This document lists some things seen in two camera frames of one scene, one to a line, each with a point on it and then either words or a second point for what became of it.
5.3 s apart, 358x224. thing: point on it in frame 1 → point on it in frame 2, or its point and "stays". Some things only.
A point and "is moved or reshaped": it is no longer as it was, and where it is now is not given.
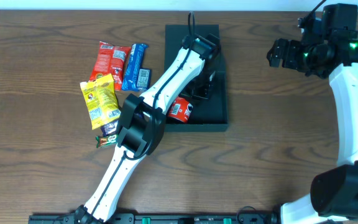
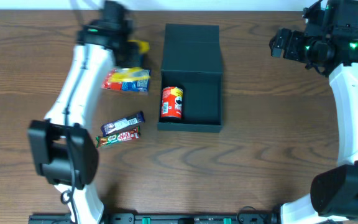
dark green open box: [207, 115] stays
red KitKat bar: [103, 140] stays
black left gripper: [198, 90] → [132, 58]
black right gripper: [286, 53] → [278, 42]
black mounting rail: [177, 218] stays
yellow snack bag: [101, 99] → [133, 73]
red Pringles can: [180, 109] is moved or reshaped
